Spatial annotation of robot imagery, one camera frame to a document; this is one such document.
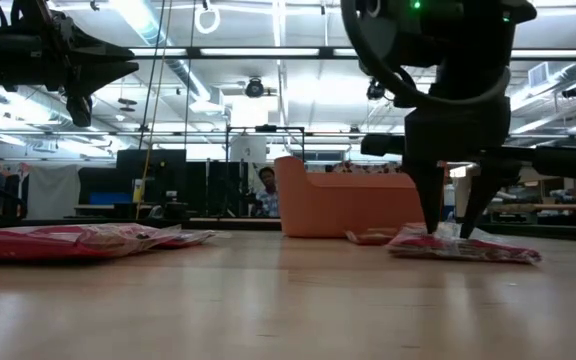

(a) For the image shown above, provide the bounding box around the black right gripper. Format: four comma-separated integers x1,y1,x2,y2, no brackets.
360,64,576,241

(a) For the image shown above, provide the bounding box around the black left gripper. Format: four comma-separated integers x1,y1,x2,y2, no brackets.
1,0,140,100

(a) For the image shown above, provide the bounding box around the patterned cloth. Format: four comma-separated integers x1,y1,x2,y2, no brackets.
327,159,405,175

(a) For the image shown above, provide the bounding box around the wooden shelf bench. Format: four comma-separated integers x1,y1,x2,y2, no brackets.
447,167,576,227

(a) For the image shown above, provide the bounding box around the orange plastic basket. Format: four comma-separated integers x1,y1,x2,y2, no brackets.
273,155,427,239

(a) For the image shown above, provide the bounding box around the white cloth sheet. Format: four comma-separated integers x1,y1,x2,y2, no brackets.
26,164,82,221

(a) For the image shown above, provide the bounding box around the white cylinder tank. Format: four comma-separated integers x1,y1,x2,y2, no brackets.
229,133,268,172

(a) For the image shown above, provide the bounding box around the yellow hanging cable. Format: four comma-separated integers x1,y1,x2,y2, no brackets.
135,0,174,221

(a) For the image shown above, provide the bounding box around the white hanging ring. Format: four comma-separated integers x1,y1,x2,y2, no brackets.
193,3,222,35

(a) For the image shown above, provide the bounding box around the black ceiling camera with cable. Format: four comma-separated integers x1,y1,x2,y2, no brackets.
365,77,388,102

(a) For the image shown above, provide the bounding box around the round black ceiling camera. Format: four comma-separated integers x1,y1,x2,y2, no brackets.
244,76,266,99

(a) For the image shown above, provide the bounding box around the right wrist cable loop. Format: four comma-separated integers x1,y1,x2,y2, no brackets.
340,0,513,107

